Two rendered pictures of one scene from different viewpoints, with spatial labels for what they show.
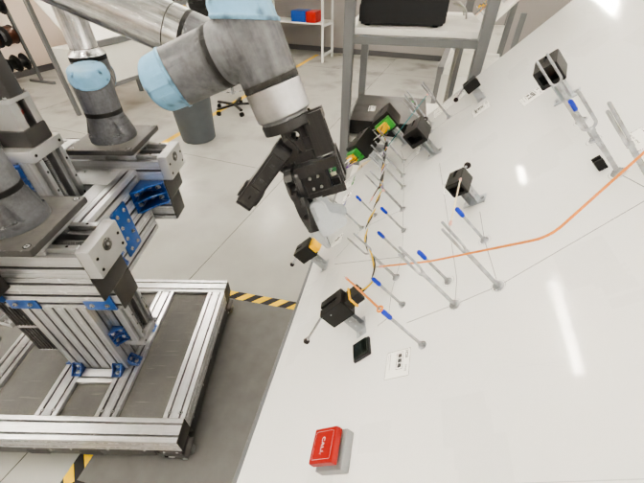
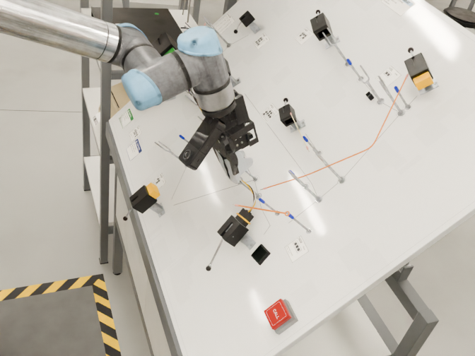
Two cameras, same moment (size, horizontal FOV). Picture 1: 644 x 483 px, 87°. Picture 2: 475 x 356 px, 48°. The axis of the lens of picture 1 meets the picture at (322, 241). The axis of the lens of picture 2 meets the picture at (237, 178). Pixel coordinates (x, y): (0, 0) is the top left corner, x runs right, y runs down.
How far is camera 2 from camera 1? 0.76 m
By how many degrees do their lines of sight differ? 31
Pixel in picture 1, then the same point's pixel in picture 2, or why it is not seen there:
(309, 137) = (235, 113)
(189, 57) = (174, 78)
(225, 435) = not seen: outside the picture
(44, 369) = not seen: outside the picture
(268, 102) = (221, 98)
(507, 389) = (369, 229)
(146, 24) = (95, 44)
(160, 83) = (151, 97)
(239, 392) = not seen: outside the picture
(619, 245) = (393, 143)
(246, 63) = (210, 78)
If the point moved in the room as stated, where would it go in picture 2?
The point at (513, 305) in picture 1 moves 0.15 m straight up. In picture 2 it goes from (354, 188) to (375, 135)
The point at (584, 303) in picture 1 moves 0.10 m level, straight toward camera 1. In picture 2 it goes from (388, 176) to (384, 202)
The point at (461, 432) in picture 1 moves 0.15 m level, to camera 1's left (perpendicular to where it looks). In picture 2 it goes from (355, 260) to (303, 283)
